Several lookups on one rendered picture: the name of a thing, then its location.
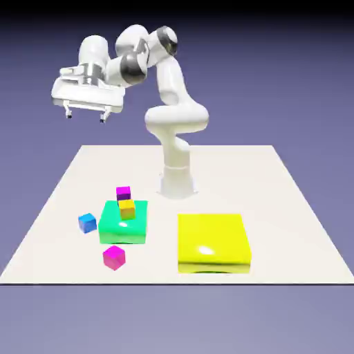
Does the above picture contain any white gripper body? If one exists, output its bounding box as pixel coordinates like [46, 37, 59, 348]
[50, 76, 126, 114]

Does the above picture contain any small magenta cube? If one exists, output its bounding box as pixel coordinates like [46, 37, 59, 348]
[115, 185, 131, 202]

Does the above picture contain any small yellow cube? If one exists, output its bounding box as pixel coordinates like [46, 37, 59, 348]
[118, 199, 137, 221]

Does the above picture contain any small blue cube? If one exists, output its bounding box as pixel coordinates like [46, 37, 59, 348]
[77, 212, 98, 234]

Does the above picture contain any small pink cube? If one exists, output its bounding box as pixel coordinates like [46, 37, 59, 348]
[102, 245, 127, 271]

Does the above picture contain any large green box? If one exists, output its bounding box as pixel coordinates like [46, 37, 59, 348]
[97, 200, 149, 245]

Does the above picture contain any large yellow box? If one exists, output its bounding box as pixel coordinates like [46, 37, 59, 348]
[177, 213, 252, 275]

